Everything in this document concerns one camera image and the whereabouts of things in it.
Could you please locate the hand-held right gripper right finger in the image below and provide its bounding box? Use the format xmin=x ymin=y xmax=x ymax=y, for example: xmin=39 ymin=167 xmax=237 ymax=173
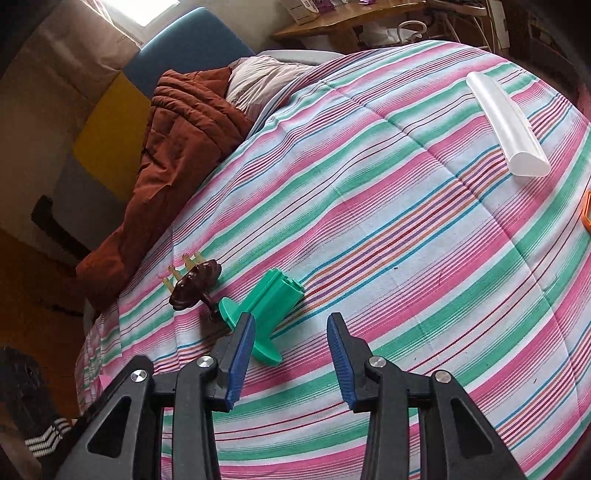
xmin=326 ymin=312 xmax=527 ymax=480

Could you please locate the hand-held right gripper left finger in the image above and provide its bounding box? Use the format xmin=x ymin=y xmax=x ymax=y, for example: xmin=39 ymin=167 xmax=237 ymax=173
xmin=55 ymin=311 xmax=257 ymax=480

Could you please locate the green plastic flanged part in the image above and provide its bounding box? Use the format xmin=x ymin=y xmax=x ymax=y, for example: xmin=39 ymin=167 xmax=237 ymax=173
xmin=218 ymin=268 xmax=305 ymax=365

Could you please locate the striped blanket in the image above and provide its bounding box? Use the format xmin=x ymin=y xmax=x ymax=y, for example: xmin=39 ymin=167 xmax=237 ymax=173
xmin=74 ymin=39 xmax=591 ymax=480

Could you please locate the dark striped clothing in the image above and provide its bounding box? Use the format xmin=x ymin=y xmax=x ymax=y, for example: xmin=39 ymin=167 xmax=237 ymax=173
xmin=0 ymin=346 xmax=77 ymax=462

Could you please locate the brown quilt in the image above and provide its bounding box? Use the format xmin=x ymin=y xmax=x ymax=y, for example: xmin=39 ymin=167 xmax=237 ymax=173
xmin=76 ymin=67 xmax=254 ymax=312

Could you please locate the pale pillow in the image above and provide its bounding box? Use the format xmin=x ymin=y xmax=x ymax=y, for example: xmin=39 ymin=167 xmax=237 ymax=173
xmin=225 ymin=55 xmax=324 ymax=121

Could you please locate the translucent white tube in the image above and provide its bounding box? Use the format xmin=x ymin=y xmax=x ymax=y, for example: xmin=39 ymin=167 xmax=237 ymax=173
xmin=465 ymin=71 xmax=551 ymax=178

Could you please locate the colour block headboard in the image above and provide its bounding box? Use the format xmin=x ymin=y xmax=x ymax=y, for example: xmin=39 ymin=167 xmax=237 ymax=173
xmin=51 ymin=7 xmax=259 ymax=204

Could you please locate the wooden desk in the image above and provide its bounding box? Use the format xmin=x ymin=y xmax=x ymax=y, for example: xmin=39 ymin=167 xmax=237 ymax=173
xmin=270 ymin=0 xmax=490 ymax=51

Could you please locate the white box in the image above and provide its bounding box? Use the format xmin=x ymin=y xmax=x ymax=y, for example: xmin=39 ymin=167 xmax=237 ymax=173
xmin=281 ymin=0 xmax=319 ymax=24

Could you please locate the window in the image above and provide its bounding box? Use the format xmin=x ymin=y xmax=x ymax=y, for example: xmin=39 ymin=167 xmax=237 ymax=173
xmin=95 ymin=0 xmax=178 ymax=26

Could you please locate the white cable loop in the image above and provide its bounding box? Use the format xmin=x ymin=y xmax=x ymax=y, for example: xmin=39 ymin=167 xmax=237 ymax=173
xmin=397 ymin=18 xmax=428 ymax=43

